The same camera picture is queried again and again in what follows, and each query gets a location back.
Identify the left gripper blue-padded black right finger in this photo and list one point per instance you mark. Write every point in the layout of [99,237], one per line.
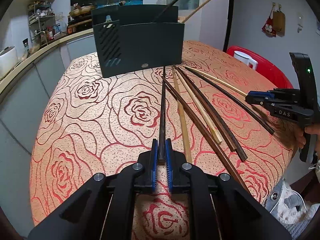
[186,178]

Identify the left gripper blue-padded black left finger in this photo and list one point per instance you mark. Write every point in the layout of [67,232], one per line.
[138,178]

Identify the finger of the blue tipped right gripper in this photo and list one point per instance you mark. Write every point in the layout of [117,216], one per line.
[259,98]

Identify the thin black chopstick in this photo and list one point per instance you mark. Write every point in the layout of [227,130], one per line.
[232,99]

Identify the light bamboo chopstick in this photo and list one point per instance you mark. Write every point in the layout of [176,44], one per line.
[183,123]

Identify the dark brown short chopstick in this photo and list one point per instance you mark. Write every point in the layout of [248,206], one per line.
[161,142]

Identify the long reddish brown chopstick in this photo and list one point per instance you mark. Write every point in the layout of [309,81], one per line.
[206,134]

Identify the pale bamboo chopstick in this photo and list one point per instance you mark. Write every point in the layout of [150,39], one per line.
[216,79]

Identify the black brown chopstick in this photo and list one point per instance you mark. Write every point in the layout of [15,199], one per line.
[212,127]

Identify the dark wooden chopstick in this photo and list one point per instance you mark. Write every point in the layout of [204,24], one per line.
[172,3]

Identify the person's right hand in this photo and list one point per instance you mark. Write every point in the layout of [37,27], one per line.
[312,130]

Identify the red plastic chair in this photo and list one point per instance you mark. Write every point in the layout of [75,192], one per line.
[264,67]

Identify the white electric kettle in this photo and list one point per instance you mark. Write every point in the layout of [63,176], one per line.
[246,59]

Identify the hanging red cloth decoration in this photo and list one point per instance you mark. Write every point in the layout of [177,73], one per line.
[275,23]

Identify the rose patterned tablecloth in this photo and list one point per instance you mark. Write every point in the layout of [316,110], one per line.
[92,124]

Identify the dark green utensil holder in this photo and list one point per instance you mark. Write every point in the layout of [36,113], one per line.
[135,37]

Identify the wok on stove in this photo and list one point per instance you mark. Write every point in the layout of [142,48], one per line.
[81,9]

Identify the white rice cooker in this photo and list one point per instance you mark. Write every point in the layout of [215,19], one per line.
[8,60]

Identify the metal spice rack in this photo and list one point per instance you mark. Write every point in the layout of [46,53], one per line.
[40,18]

